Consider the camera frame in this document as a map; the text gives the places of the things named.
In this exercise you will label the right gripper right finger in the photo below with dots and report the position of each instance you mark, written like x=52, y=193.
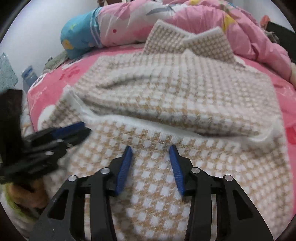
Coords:
x=237, y=216

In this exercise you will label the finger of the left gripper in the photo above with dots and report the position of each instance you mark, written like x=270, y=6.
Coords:
x=68, y=130
x=72, y=140

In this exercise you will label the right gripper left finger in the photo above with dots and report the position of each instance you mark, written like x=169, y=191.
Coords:
x=63, y=218

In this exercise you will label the beige white houndstooth coat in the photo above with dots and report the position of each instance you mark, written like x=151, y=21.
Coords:
x=220, y=113

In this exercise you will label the person's left hand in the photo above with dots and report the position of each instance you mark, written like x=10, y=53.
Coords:
x=37, y=199

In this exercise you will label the green fuzzy sleeve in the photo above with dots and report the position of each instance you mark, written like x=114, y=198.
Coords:
x=22, y=218

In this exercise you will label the pink floral plush blanket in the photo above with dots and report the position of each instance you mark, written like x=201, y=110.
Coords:
x=49, y=87

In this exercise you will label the clear plastic water bottle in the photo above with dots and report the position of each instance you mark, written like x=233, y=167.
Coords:
x=29, y=77

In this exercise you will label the grey green mat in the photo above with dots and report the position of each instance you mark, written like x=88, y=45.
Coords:
x=55, y=62

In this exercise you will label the black bed headboard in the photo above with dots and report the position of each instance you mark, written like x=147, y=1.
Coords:
x=285, y=36

